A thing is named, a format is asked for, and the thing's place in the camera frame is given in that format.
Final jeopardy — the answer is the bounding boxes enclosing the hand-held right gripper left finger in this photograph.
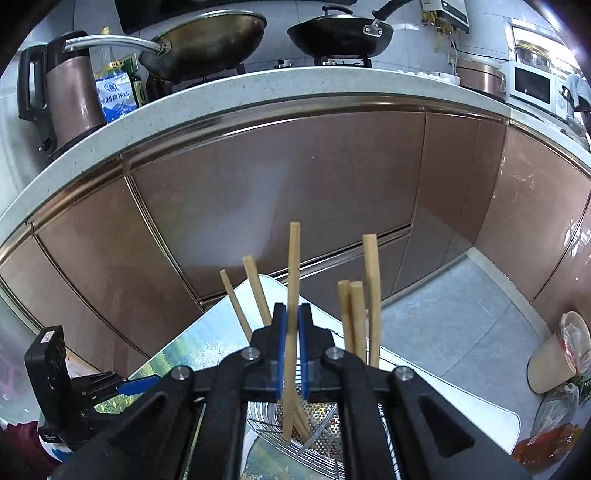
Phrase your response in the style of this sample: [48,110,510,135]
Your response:
[51,302,288,480]

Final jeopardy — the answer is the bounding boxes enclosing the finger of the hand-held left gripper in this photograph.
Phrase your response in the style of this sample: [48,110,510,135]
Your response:
[92,375,161,398]

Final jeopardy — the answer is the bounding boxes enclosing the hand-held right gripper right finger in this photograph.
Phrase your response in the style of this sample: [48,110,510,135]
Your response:
[298,303,532,480]

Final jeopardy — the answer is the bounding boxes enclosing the wooden chopstick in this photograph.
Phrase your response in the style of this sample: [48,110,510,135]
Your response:
[283,222,303,441]
[243,256,273,326]
[220,270,253,342]
[362,234,382,368]
[349,280,369,365]
[337,280,355,354]

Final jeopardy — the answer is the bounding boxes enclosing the metal wire utensil basket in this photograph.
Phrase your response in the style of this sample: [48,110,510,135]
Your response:
[247,401,345,467]

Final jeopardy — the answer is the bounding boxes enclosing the person's left forearm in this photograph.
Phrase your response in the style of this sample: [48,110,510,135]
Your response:
[0,419,58,480]

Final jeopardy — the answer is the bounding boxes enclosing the white table with landscape print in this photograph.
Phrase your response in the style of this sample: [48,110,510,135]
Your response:
[124,274,520,480]

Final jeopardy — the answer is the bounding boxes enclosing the copper base cabinets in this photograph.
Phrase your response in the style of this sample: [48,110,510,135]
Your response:
[0,104,591,384]

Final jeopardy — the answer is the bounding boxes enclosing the beige trash bin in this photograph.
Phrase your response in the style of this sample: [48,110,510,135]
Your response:
[527,311,591,394]

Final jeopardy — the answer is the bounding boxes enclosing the clear plastic bag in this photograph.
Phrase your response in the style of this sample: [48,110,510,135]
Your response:
[531,374,583,439]

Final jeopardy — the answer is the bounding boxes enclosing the large cooking oil bottle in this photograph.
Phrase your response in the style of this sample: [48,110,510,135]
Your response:
[512,422,585,474]

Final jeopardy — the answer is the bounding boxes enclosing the white speckled countertop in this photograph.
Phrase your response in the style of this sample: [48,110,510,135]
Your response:
[0,66,591,257]

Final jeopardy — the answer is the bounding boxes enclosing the blue and white salt bag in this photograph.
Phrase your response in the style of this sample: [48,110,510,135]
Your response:
[95,73,139,124]

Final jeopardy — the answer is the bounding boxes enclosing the dark sauce bottle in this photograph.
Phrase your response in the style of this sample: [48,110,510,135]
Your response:
[147,76,174,100]

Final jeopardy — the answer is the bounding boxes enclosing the black gas stove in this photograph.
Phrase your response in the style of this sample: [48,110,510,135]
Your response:
[152,53,375,90]

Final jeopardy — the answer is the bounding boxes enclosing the dark bottle with green label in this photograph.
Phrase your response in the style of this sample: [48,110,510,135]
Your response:
[122,58,149,106]

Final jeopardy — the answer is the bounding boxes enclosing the black frying pan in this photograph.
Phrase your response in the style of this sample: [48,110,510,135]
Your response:
[286,0,416,58]

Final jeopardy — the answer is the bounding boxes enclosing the clear oil bottle yellow cap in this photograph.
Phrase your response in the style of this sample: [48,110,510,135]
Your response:
[95,28,134,79]

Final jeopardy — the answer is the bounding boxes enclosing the copper rice cooker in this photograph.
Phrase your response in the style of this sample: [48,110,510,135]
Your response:
[455,58,506,100]

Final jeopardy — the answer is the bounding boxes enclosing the black pan lid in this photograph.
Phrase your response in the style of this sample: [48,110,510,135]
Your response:
[307,4,377,25]

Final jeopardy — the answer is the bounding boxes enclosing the white microwave oven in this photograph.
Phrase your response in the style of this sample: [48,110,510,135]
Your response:
[501,60,566,114]

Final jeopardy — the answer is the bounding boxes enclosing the black range hood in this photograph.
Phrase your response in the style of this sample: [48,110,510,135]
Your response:
[113,0,259,35]

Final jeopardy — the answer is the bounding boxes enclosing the white water heater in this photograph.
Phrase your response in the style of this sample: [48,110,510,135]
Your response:
[420,0,472,35]

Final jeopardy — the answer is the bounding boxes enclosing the stainless steel pot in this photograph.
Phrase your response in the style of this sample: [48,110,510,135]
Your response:
[515,39,555,65]

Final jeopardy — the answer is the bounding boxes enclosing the light blue towel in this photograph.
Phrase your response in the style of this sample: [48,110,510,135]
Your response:
[561,73,591,112]

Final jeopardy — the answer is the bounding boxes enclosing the copper electric jug black handle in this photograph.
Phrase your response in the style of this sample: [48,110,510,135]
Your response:
[17,31,107,160]

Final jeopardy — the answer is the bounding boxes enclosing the brass wok with steel handle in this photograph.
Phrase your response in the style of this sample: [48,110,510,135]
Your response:
[65,10,269,81]

